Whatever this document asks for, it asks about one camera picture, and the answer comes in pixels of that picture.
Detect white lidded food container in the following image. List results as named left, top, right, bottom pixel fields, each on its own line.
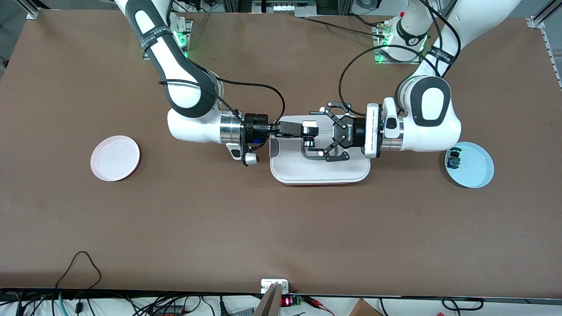
left=269, top=115, right=372, bottom=186

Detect white power strip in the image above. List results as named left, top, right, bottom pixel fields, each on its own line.
left=252, top=0, right=317, bottom=18

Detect light blue round plate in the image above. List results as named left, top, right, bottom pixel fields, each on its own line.
left=444, top=141, right=495, bottom=189

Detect white round plate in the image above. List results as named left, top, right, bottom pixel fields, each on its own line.
left=90, top=135, right=141, bottom=182

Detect small white box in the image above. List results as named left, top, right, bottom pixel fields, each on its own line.
left=260, top=279, right=290, bottom=294

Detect brown cardboard piece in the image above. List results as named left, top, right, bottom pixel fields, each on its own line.
left=349, top=298, right=383, bottom=316

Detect grey metal bar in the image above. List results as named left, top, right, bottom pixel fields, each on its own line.
left=253, top=282, right=283, bottom=316

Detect aluminium corner profile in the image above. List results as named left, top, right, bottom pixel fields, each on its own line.
left=526, top=0, right=562, bottom=90

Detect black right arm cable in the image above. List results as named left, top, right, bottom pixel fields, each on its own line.
left=159, top=79, right=286, bottom=128

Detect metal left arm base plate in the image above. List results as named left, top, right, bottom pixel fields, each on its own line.
left=373, top=22, right=422, bottom=65

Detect black cable on table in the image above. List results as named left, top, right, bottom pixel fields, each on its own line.
left=294, top=13, right=389, bottom=36

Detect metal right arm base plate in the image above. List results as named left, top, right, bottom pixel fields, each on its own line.
left=142, top=13, right=193, bottom=61

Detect red clip wires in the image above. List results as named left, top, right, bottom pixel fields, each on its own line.
left=302, top=295, right=335, bottom=316

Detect black coiled cable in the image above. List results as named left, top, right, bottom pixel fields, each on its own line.
left=441, top=297, right=484, bottom=312

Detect looped thin black cable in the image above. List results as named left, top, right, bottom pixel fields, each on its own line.
left=54, top=251, right=103, bottom=300

